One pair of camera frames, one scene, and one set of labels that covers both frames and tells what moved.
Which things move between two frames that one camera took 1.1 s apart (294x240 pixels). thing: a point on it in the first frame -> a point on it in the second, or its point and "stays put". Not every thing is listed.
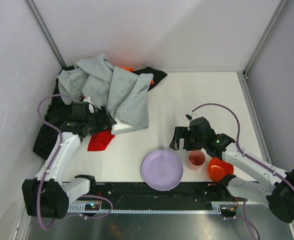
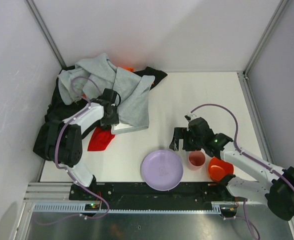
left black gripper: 103,119 -> 113,119
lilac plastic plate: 161,170 stays put
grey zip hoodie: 126,93 stays put
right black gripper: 185,139 stays put
